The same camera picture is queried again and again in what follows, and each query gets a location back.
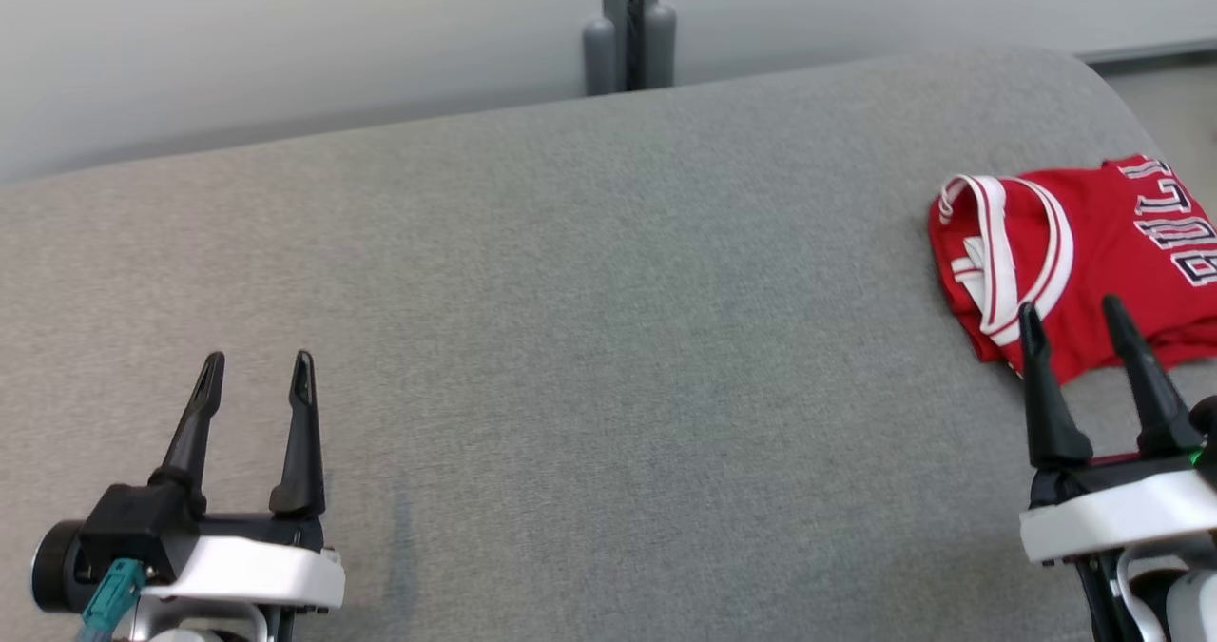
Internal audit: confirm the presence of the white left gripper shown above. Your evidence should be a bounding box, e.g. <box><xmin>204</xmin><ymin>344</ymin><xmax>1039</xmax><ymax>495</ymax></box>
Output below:
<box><xmin>30</xmin><ymin>349</ymin><xmax>347</xmax><ymax>642</ymax></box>

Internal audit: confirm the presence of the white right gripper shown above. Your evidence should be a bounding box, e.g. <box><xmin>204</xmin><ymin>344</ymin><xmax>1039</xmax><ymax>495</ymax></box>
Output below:
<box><xmin>1016</xmin><ymin>294</ymin><xmax>1217</xmax><ymax>569</ymax></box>

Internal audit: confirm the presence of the red basketball jersey white trim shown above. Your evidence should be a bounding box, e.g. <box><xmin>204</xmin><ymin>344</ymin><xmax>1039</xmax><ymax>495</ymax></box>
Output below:
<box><xmin>928</xmin><ymin>153</ymin><xmax>1217</xmax><ymax>387</ymax></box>

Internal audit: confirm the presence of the grey fabric sofa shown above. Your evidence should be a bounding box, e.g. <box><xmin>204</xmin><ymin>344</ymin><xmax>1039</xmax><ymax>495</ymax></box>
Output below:
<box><xmin>0</xmin><ymin>45</ymin><xmax>1217</xmax><ymax>642</ymax></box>

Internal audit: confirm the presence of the teal plug left camera cable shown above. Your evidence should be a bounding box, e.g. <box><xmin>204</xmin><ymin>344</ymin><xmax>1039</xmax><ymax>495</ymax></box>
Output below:
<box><xmin>74</xmin><ymin>558</ymin><xmax>149</xmax><ymax>642</ymax></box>

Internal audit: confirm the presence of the grey wall baseboard strip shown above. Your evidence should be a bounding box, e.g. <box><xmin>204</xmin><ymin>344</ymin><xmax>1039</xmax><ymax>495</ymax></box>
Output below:
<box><xmin>1079</xmin><ymin>38</ymin><xmax>1217</xmax><ymax>66</ymax></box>

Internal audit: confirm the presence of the grey metal partition post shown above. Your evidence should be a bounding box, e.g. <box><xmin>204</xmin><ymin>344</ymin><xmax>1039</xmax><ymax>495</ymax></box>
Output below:
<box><xmin>582</xmin><ymin>0</ymin><xmax>678</xmax><ymax>99</ymax></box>

